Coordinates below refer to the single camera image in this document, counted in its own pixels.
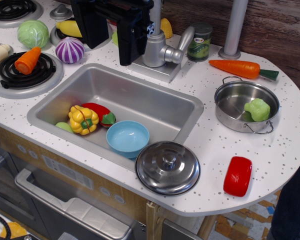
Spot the orange toy carrot with stem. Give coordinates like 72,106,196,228
208,60,279,81

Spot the yellow toy squash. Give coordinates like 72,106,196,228
56,20,83,38

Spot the light green toy broccoli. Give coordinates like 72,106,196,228
244,98,271,122

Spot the silver oven door handle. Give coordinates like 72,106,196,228
14,168,135,240

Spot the steel pot lid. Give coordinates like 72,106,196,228
135,141,200,196

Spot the green toy piece in sink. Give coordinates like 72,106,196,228
55,122,74,134

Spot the light blue plastic bowl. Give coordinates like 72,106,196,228
106,120,150,159

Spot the yellow toy corn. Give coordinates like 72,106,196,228
160,18,173,39

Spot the yellow toy bell pepper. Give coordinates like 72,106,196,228
68,105,99,136

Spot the yellow object bottom left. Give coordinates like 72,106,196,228
7,222,28,240

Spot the silver stove knob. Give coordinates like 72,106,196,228
49,3,73,20

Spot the rear right stove burner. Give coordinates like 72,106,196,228
50,23,114,52

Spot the small steel pan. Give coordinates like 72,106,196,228
214,76,280,135

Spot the rear left stove burner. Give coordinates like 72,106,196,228
0,0,43,29

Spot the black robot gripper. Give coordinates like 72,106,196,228
70,0,154,66

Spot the red toy block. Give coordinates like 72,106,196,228
223,156,252,197

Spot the front black stove burner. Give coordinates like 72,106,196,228
0,52,64,100

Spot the silver vertical pole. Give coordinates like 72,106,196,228
218,0,249,60

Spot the purple striped toy onion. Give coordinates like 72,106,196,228
55,37,85,64

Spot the red toy pepper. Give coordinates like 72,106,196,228
82,102,116,128

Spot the silver toy faucet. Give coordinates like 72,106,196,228
128,0,195,83

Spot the green toy can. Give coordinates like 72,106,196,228
187,22,213,62

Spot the orange toy carrot half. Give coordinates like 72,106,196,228
14,46,41,75

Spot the green plastic plate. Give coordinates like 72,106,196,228
111,30,119,47

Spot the green toy cabbage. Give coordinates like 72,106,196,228
17,20,50,49

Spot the black cable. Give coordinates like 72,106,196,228
0,212,11,238

